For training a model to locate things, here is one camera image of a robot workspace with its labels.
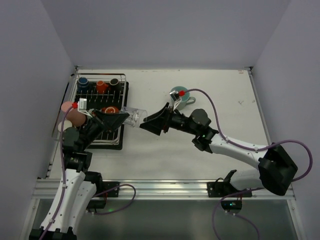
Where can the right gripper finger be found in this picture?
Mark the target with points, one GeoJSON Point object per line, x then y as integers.
{"type": "Point", "coordinates": [155, 126]}
{"type": "Point", "coordinates": [161, 113]}

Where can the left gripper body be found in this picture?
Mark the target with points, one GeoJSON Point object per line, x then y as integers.
{"type": "Point", "coordinates": [97, 120]}

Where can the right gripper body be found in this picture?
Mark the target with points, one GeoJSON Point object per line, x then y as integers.
{"type": "Point", "coordinates": [166, 120]}

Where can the red smiley mug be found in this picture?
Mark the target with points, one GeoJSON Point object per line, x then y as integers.
{"type": "Point", "coordinates": [110, 110]}

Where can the pink plastic cup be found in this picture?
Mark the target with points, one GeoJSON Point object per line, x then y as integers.
{"type": "Point", "coordinates": [74, 116]}

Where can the large green mug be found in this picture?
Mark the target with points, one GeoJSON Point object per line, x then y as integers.
{"type": "Point", "coordinates": [187, 99]}

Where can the clear glass tumbler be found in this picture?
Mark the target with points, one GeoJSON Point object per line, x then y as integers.
{"type": "Point", "coordinates": [136, 116]}

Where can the metal tin cup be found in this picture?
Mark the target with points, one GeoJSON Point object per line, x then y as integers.
{"type": "Point", "coordinates": [63, 125]}

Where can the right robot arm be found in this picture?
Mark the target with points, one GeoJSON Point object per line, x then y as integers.
{"type": "Point", "coordinates": [272, 169]}

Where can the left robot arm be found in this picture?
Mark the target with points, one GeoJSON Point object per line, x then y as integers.
{"type": "Point", "coordinates": [77, 185]}

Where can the black drip tray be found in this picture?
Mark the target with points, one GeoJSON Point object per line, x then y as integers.
{"type": "Point", "coordinates": [70, 137]}

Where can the black cup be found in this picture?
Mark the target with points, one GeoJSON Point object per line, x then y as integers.
{"type": "Point", "coordinates": [115, 85]}

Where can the small orange cup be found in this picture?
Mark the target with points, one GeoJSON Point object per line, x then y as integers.
{"type": "Point", "coordinates": [101, 87]}

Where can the blue cup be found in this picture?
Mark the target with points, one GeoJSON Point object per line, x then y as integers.
{"type": "Point", "coordinates": [82, 85]}

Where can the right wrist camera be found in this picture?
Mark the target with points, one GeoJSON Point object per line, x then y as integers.
{"type": "Point", "coordinates": [176, 100]}

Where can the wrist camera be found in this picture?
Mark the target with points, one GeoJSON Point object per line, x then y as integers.
{"type": "Point", "coordinates": [82, 107]}
{"type": "Point", "coordinates": [176, 100]}

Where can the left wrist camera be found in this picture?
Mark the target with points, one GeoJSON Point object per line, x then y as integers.
{"type": "Point", "coordinates": [82, 107]}

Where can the metal wire dish rack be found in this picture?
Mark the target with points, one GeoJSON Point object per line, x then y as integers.
{"type": "Point", "coordinates": [107, 140]}

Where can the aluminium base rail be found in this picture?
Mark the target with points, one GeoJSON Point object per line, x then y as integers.
{"type": "Point", "coordinates": [144, 189]}

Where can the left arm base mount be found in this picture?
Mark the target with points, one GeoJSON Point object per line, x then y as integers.
{"type": "Point", "coordinates": [107, 189]}

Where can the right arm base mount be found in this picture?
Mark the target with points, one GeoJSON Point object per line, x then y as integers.
{"type": "Point", "coordinates": [222, 187]}

